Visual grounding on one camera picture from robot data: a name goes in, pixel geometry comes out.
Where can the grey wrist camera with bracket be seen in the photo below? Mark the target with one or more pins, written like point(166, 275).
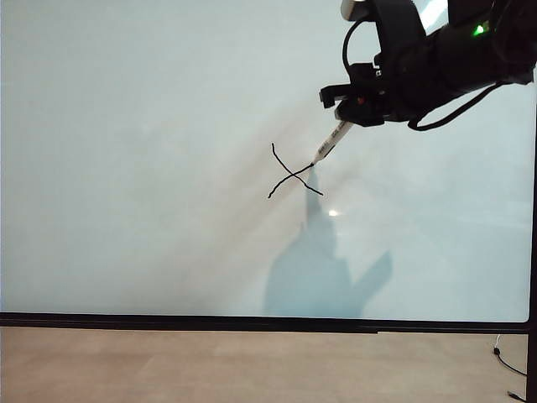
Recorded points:
point(354, 8)

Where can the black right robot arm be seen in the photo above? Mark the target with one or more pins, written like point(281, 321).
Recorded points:
point(482, 59)

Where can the white marker pen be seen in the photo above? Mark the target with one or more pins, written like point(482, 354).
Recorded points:
point(331, 140)

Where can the black framed whiteboard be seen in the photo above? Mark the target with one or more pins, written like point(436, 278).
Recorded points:
point(168, 168)

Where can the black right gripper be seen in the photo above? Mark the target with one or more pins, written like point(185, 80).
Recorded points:
point(407, 84)

